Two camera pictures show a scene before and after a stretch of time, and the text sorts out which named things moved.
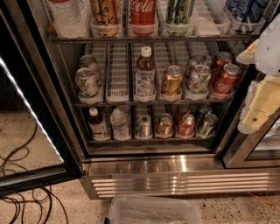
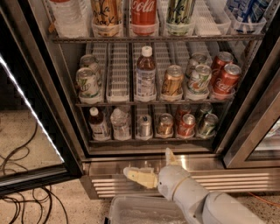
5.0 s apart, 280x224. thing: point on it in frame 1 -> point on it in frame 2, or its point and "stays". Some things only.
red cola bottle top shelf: x=143 y=17 stays
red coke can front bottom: x=187 y=126 stays
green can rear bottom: x=205 y=108 stays
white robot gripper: x=269 y=49 -> x=170 y=180
